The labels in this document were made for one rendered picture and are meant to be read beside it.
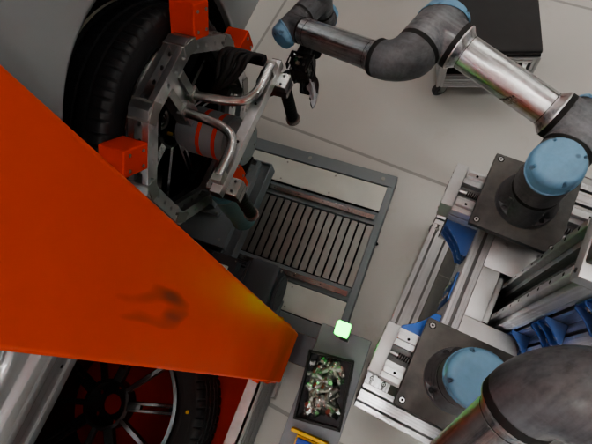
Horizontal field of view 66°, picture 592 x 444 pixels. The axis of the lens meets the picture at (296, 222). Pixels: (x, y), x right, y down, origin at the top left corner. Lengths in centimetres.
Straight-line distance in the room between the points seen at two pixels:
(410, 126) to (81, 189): 207
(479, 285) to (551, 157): 40
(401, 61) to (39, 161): 95
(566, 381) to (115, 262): 47
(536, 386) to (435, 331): 62
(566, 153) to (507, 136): 126
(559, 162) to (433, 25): 42
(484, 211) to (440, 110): 118
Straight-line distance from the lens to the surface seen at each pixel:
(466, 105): 245
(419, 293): 182
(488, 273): 135
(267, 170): 211
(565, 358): 60
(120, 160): 115
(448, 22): 124
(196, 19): 129
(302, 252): 204
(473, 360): 98
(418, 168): 225
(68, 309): 43
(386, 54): 119
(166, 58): 127
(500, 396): 62
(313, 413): 144
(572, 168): 115
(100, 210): 41
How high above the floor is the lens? 200
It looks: 68 degrees down
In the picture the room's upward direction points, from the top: 21 degrees counter-clockwise
